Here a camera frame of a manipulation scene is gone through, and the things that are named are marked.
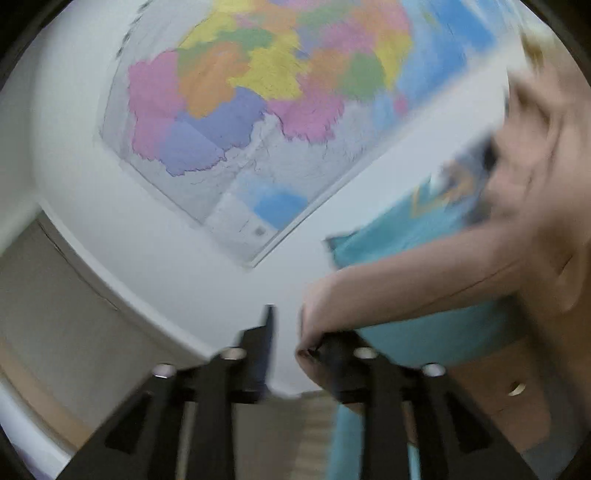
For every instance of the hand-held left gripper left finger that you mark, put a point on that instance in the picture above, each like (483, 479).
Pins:
(262, 362)

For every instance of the beige wooden panel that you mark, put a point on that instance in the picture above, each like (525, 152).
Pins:
(60, 314)

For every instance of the teal and grey blanket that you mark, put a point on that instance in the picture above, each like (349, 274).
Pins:
(415, 240)

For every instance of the colourful wall map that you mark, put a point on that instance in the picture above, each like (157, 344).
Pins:
(258, 92)

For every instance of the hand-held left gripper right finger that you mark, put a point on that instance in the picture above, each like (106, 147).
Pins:
(338, 367)

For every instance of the tan coat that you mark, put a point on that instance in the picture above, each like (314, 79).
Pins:
(545, 230)

